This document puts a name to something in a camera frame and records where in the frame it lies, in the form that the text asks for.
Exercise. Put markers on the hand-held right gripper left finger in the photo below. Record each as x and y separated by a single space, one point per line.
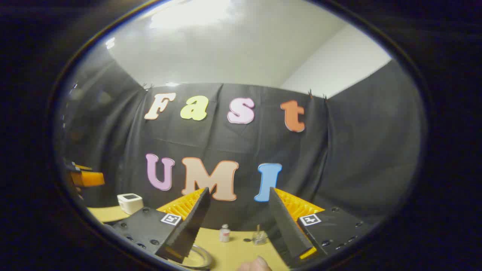
192 222

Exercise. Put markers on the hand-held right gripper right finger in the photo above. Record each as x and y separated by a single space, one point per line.
284 222

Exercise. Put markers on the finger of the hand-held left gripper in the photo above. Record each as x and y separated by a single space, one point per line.
92 178

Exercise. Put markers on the clear bottle with white label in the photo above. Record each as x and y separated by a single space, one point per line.
224 234

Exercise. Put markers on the white toaster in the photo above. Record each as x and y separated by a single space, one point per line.
130 203

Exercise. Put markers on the black backdrop cloth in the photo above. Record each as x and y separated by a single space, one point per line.
211 143

